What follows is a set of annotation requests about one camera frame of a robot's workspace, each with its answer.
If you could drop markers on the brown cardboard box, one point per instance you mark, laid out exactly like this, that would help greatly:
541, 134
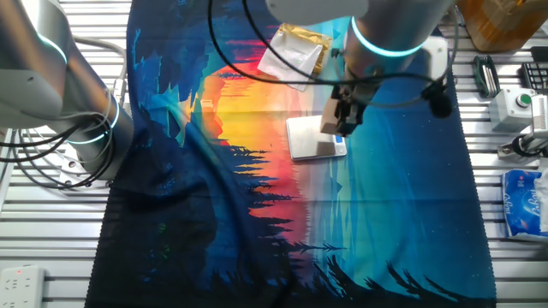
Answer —
496, 25

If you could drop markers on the green hex key set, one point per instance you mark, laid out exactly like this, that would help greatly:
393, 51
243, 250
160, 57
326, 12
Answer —
486, 79

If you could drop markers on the colourful sunset forest cloth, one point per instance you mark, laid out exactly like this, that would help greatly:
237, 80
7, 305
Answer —
385, 214

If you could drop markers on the gold tissue packet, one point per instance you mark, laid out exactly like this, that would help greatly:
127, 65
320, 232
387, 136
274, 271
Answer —
295, 51

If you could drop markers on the silver digital scale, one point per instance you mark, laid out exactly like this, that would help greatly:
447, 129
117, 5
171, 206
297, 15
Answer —
306, 141

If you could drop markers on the white power strip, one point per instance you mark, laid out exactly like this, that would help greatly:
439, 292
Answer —
21, 286

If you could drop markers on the blue tissue pack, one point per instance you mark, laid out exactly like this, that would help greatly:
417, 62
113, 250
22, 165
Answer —
520, 205

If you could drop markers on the green button switch box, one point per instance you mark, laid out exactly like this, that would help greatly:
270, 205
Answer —
507, 111

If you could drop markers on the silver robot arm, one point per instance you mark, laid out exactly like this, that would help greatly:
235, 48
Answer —
43, 64

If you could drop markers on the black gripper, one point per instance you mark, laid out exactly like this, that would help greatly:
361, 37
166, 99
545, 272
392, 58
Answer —
353, 94

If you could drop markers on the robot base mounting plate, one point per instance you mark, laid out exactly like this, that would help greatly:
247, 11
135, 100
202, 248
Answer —
70, 164

